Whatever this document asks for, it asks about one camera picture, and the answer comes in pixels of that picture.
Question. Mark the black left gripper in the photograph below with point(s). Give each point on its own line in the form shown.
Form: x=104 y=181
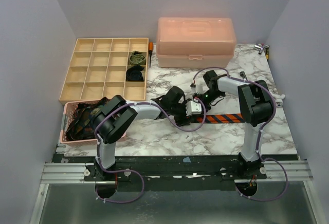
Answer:
x=181 y=121

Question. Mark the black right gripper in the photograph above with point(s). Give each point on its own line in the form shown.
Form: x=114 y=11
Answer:
x=203 y=105

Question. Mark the orange navy striped tie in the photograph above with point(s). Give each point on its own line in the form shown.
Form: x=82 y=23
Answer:
x=224 y=119

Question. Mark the pink plastic storage box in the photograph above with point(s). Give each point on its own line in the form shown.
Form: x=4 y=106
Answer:
x=195 y=42

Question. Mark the pink plastic basket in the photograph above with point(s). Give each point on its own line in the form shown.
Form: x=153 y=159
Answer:
x=68 y=110

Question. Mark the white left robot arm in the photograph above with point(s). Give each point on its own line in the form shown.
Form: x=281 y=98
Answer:
x=114 y=118

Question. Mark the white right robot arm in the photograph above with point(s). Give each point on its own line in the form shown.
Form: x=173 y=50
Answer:
x=257 y=108

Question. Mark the pile of patterned ties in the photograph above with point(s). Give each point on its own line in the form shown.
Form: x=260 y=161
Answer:
x=80 y=127

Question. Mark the rolled black tie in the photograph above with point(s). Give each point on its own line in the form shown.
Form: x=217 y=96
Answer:
x=134 y=74

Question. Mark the rolled green tie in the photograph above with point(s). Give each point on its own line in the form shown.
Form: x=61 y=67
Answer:
x=137 y=58

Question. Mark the silver socket tool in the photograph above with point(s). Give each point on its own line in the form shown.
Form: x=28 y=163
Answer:
x=260 y=48

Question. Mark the white plastic fitting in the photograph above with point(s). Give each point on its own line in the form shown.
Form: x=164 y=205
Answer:
x=279 y=99

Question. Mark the yellow black tool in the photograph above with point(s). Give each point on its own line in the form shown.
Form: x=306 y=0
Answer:
x=267 y=53

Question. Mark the wooden compartment tray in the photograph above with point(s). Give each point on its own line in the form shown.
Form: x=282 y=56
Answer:
x=98 y=69

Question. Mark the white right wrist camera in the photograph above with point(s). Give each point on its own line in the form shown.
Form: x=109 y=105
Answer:
x=197 y=88

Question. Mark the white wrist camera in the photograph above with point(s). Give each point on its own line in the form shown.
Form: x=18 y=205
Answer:
x=193 y=107
x=197 y=88

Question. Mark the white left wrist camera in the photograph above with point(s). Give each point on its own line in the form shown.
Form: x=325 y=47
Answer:
x=193 y=107

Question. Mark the metal crank handle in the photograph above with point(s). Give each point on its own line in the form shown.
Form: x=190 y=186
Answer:
x=243 y=75

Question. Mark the black mounting rail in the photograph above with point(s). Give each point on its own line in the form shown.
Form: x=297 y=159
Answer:
x=180 y=167

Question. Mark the orange handled screwdriver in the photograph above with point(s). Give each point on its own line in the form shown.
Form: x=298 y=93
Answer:
x=150 y=51

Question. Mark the aluminium extrusion frame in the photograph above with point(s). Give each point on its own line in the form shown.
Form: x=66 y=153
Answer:
x=61 y=172

